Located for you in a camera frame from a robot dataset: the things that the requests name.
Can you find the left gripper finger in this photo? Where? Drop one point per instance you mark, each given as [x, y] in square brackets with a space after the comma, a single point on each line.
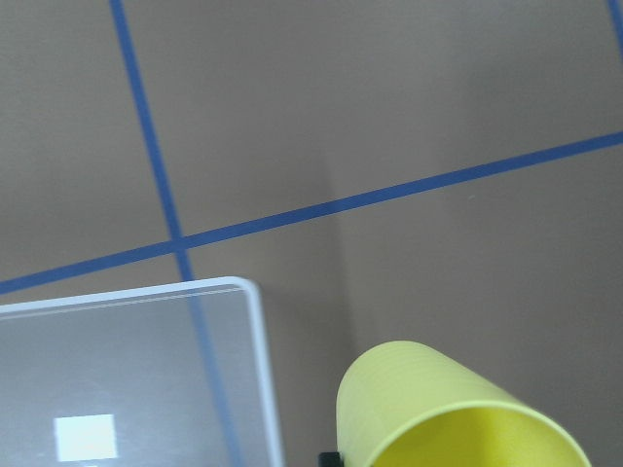
[330, 459]

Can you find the yellow plastic cup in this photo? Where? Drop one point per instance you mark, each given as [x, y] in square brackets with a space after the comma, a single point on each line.
[403, 403]

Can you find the clear plastic storage box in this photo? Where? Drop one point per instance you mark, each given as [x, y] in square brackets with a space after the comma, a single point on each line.
[171, 375]

